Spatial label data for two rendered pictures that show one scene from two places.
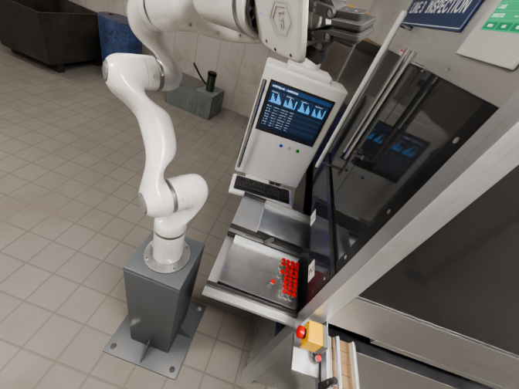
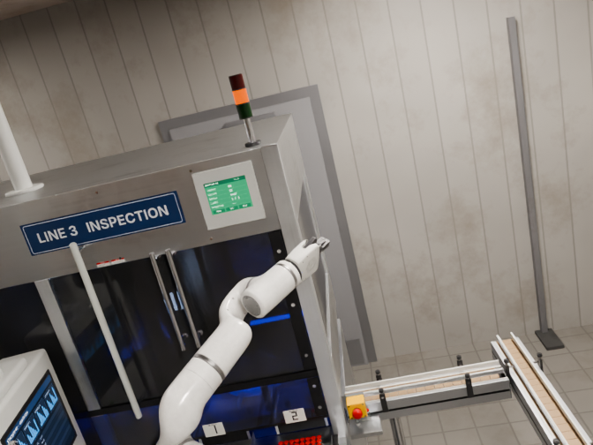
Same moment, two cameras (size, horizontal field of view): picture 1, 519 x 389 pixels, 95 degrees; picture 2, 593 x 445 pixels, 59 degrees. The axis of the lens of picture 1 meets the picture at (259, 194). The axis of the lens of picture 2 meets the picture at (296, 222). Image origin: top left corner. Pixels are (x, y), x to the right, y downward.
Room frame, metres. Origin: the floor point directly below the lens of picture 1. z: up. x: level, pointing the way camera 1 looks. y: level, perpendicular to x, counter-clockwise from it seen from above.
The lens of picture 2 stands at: (0.19, 1.41, 2.35)
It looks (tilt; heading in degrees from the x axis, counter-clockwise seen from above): 17 degrees down; 279
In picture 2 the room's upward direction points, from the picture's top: 14 degrees counter-clockwise
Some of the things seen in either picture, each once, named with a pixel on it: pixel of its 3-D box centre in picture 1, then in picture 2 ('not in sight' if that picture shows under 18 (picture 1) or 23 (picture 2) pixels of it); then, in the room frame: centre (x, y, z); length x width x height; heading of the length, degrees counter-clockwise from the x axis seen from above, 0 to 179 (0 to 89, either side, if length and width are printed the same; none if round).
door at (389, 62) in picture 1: (361, 123); (132, 334); (1.19, -0.32, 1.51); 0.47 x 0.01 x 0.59; 2
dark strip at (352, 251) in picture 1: (367, 235); (299, 328); (0.55, -0.34, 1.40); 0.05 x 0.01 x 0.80; 2
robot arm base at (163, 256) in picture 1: (168, 241); not in sight; (0.57, 0.27, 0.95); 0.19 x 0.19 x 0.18
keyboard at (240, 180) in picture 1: (262, 188); not in sight; (1.33, -0.01, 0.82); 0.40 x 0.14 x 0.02; 100
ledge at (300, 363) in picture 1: (309, 356); (364, 423); (0.40, -0.41, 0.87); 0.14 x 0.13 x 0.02; 92
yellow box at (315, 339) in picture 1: (313, 336); (356, 405); (0.41, -0.37, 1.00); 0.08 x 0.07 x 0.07; 92
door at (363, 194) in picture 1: (380, 174); (243, 312); (0.74, -0.34, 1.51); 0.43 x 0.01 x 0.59; 2
